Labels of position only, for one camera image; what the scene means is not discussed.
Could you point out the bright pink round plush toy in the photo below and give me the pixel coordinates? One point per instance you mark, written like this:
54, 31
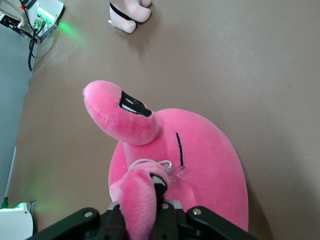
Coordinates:
200, 150

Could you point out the pale pink small plush toy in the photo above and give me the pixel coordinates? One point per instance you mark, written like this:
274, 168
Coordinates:
130, 22

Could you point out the brown table cover mat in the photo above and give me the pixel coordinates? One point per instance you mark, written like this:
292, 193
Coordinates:
225, 62

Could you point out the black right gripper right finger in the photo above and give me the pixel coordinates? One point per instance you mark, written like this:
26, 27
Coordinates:
200, 225

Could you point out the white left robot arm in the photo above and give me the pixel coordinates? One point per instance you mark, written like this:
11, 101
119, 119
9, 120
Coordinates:
50, 10

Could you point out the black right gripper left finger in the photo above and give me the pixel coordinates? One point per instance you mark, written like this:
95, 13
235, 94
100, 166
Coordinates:
82, 225

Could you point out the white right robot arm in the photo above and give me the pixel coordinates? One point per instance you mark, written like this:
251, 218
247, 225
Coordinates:
15, 222

